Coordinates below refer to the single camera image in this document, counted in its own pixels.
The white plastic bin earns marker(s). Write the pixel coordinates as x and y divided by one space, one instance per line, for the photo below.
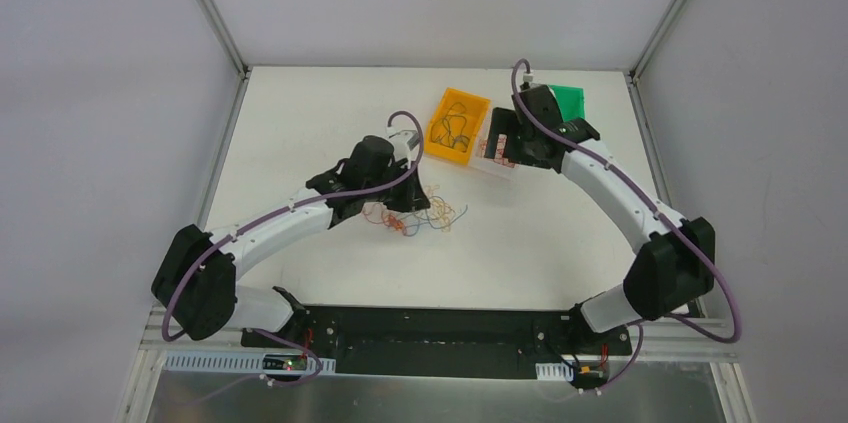
501 169

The right aluminium frame post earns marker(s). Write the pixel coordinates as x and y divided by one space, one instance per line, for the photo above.
668 19

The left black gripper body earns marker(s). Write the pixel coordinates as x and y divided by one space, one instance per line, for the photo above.
411 191

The left aluminium frame post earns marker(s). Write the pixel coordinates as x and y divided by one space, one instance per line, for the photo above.
224 36

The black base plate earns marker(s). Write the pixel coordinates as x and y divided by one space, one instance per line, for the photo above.
458 343

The green plastic bin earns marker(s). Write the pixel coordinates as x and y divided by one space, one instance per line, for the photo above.
570 100

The orange plastic bin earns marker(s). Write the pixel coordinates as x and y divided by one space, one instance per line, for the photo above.
454 125

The white cable duct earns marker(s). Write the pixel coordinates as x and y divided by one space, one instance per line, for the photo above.
274 363
554 372

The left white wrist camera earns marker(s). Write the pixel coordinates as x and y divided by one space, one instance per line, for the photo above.
404 143

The right white cable duct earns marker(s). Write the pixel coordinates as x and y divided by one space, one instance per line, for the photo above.
554 372

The left white cable duct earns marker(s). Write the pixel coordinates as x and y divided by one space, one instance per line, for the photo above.
274 363

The aluminium frame post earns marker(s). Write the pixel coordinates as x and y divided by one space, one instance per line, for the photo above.
668 19
224 36

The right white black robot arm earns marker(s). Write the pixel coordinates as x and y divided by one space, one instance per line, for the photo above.
668 271

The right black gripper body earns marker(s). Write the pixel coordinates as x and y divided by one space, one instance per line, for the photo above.
502 135

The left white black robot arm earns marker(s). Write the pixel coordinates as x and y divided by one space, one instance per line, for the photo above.
198 280

